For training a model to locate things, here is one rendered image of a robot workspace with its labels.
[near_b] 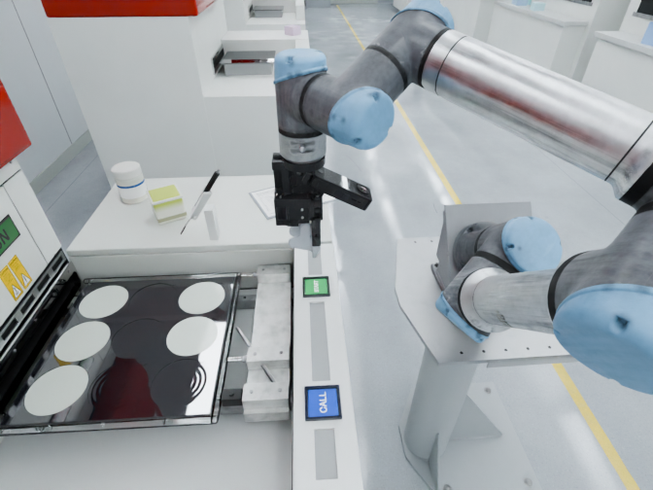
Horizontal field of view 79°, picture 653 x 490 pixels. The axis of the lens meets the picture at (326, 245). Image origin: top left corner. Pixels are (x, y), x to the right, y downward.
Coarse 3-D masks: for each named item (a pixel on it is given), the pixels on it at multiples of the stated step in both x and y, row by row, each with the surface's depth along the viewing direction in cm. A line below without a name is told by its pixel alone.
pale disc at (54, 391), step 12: (48, 372) 73; (60, 372) 73; (72, 372) 73; (84, 372) 73; (36, 384) 71; (48, 384) 71; (60, 384) 71; (72, 384) 71; (84, 384) 71; (36, 396) 69; (48, 396) 69; (60, 396) 69; (72, 396) 69; (36, 408) 68; (48, 408) 68; (60, 408) 68
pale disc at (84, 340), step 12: (84, 324) 82; (96, 324) 82; (72, 336) 80; (84, 336) 80; (96, 336) 80; (108, 336) 80; (60, 348) 77; (72, 348) 77; (84, 348) 77; (96, 348) 77; (72, 360) 75
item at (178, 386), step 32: (96, 288) 91; (128, 288) 91; (160, 288) 91; (224, 288) 91; (64, 320) 83; (96, 320) 83; (128, 320) 83; (160, 320) 83; (224, 320) 83; (128, 352) 77; (160, 352) 77; (32, 384) 71; (96, 384) 71; (128, 384) 71; (160, 384) 71; (192, 384) 71; (32, 416) 66; (64, 416) 66; (96, 416) 66; (128, 416) 66; (160, 416) 66
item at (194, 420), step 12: (132, 420) 66; (144, 420) 66; (156, 420) 66; (180, 420) 66; (192, 420) 66; (204, 420) 66; (0, 432) 64; (12, 432) 64; (24, 432) 64; (36, 432) 64; (48, 432) 64; (60, 432) 65; (72, 432) 65
